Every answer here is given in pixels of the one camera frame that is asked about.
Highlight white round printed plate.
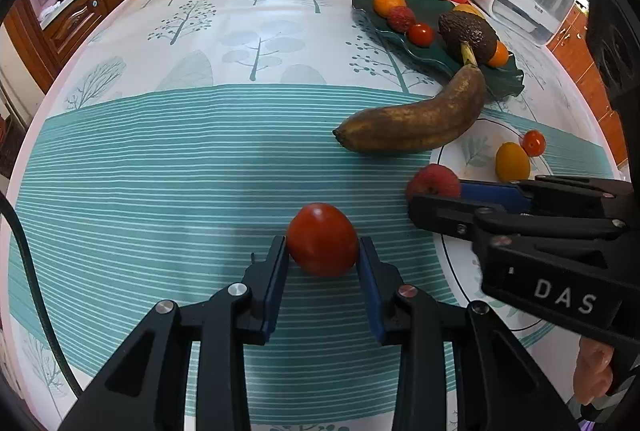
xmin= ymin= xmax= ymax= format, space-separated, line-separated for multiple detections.
xmin=429 ymin=117 xmax=608 ymax=352

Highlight orange mandarin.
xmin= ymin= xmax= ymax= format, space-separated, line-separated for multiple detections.
xmin=374 ymin=0 xmax=407 ymax=18
xmin=486 ymin=40 xmax=511 ymax=68

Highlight wooden kitchen base cabinets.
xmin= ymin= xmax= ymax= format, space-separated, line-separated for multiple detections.
xmin=15 ymin=0 xmax=171 ymax=77

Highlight yellow kumquat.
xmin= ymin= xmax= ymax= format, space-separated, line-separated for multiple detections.
xmin=495 ymin=141 xmax=532 ymax=183

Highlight person's right hand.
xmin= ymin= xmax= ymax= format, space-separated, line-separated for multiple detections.
xmin=572 ymin=338 xmax=615 ymax=407

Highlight wooden sideboard cabinet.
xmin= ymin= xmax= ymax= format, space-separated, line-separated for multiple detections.
xmin=547 ymin=6 xmax=626 ymax=167

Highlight black cable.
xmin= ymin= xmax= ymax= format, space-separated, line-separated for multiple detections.
xmin=0 ymin=191 xmax=83 ymax=399

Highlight small cherry tomato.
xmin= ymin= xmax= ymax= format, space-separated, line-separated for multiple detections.
xmin=521 ymin=130 xmax=547 ymax=158

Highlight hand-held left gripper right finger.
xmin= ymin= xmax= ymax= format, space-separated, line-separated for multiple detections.
xmin=357 ymin=236 xmax=583 ymax=431

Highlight red tomato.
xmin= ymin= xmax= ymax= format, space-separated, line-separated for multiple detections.
xmin=286 ymin=203 xmax=360 ymax=277
xmin=407 ymin=22 xmax=435 ymax=47

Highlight dark green scalloped plate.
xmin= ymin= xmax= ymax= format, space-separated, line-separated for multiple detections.
xmin=351 ymin=0 xmax=525 ymax=99

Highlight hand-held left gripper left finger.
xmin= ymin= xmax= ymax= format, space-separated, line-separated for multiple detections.
xmin=57 ymin=235 xmax=291 ymax=431

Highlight dark brown avocado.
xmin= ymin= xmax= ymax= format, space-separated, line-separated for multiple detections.
xmin=438 ymin=10 xmax=497 ymax=64

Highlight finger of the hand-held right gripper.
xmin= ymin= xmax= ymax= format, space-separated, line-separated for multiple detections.
xmin=460 ymin=175 xmax=632 ymax=217
xmin=409 ymin=194 xmax=628 ymax=257

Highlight overripe brown banana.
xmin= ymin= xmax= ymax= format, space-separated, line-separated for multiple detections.
xmin=332 ymin=42 xmax=487 ymax=155

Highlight red lychee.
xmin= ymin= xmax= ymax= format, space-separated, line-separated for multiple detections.
xmin=387 ymin=6 xmax=417 ymax=33
xmin=405 ymin=164 xmax=462 ymax=202

